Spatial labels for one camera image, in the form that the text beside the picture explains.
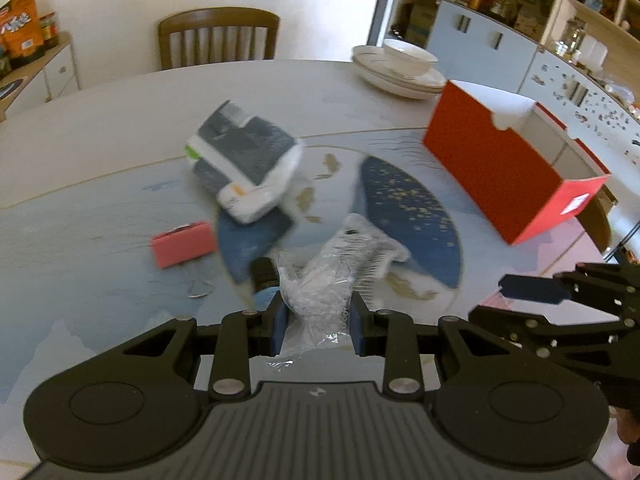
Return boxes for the thin black cable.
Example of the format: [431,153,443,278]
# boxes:
[602,220,640,262]

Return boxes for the cardboard box in shelf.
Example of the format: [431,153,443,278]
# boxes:
[405,5,437,43]

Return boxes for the red-lid jar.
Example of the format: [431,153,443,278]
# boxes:
[39,12,60,50]

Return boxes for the round blue mat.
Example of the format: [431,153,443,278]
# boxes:
[0,77,26,102]

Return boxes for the dark brown door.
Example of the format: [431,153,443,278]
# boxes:
[367,0,401,47]

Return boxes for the red cardboard box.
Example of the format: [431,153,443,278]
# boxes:
[422,80,612,246]

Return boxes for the white side cabinet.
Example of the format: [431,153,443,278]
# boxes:
[0,30,81,123]

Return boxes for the person's right hand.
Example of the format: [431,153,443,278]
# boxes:
[614,406,640,446]

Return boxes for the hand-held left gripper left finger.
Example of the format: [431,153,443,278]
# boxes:
[120,291,291,402]

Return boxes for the white plastic bottles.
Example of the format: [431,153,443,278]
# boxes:
[580,37,609,69]

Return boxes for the white cabinet with magnets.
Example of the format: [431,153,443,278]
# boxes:
[517,47,640,221]

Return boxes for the grey white tissue pack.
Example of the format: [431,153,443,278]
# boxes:
[185,100,306,225]

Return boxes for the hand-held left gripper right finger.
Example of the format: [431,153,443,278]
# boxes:
[350,290,523,402]

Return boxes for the dark small bottle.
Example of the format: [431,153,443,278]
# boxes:
[249,256,283,311]

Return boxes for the brown wooden chair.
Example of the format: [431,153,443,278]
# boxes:
[157,7,281,72]

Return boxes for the pink binder clip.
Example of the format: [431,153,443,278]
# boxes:
[151,221,217,269]

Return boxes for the orange snack bag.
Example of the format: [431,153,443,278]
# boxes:
[0,0,43,58]

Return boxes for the clear plastic bag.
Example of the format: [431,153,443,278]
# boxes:
[265,252,361,372]

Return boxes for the white gold-rimmed bowl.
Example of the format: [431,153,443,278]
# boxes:
[382,39,438,78]

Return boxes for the dark wooden chair back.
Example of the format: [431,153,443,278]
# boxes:
[580,185,617,256]

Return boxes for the white lower cabinet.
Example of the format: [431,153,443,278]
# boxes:
[425,0,543,96]

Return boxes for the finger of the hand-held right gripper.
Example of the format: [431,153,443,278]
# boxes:
[467,305,640,385]
[500,262,640,321]

